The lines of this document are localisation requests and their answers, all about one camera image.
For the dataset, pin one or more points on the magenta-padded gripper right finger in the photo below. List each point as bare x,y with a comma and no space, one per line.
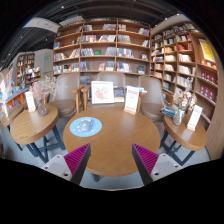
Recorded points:
165,165

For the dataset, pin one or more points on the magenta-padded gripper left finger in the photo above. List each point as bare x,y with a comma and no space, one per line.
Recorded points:
56,165

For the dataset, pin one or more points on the round light blue mouse pad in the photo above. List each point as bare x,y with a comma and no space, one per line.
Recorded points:
97,128

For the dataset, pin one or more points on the round wooden side table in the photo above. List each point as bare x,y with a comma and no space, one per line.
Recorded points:
33,125
13,115
185,136

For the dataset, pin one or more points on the stack of books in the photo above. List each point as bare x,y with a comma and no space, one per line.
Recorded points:
168,111

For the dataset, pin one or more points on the small white table sign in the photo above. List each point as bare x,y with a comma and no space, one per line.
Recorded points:
194,117
30,101

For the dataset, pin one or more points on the brown padded wooden armchair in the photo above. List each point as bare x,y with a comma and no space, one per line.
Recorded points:
65,90
111,76
151,96

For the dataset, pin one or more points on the white orange sign stand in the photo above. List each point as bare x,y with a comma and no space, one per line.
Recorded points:
131,99

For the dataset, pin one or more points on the orange book display stand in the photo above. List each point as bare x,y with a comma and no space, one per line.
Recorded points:
15,98

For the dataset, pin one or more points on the light blue book stack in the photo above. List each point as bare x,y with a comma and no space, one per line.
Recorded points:
141,89

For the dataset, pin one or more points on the dark upright book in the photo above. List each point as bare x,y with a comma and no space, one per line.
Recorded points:
118,93

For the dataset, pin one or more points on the white framed floral picture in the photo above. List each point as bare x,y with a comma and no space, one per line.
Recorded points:
102,92

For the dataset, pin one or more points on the distant wooden bookshelf unit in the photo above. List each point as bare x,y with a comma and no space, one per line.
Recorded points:
25,65

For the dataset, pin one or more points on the angled wooden bookshelf unit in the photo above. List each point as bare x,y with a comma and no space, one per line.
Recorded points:
181,56

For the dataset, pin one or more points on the wide wooden bookshelf unit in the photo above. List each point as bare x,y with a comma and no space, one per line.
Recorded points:
100,43

